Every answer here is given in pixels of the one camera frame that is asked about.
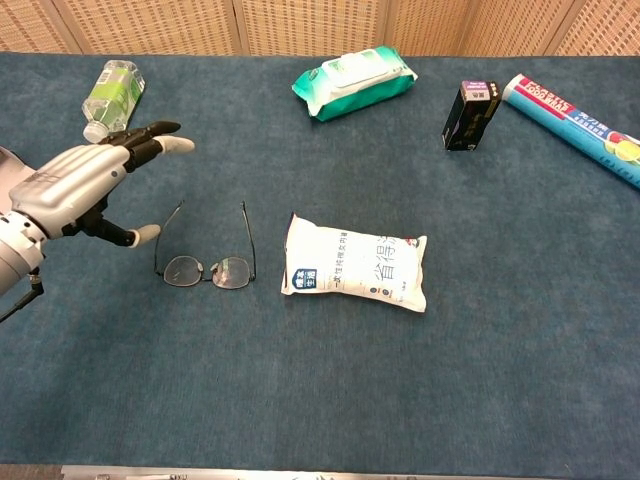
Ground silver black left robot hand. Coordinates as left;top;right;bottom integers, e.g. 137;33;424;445
8;120;196;249

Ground thin black metal eyeglasses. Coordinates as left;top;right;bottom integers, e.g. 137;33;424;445
153;200;258;290

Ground clear bottle with green label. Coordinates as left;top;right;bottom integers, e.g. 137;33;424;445
81;59;147;146

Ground woven wicker folding screen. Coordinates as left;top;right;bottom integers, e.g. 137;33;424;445
0;0;640;57

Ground white soft packet blue logo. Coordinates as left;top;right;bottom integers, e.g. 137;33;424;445
280;212;429;314

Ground green wet wipes pack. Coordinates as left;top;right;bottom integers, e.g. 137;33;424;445
291;45;419;122

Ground blue felt table cloth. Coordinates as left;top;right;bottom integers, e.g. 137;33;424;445
0;51;640;472

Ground small black carton box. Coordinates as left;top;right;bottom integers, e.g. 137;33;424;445
440;79;503;152

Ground blue plastic food wrap box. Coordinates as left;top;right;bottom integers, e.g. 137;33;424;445
501;73;640;190

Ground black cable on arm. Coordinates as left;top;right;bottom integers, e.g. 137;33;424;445
0;269;44;324

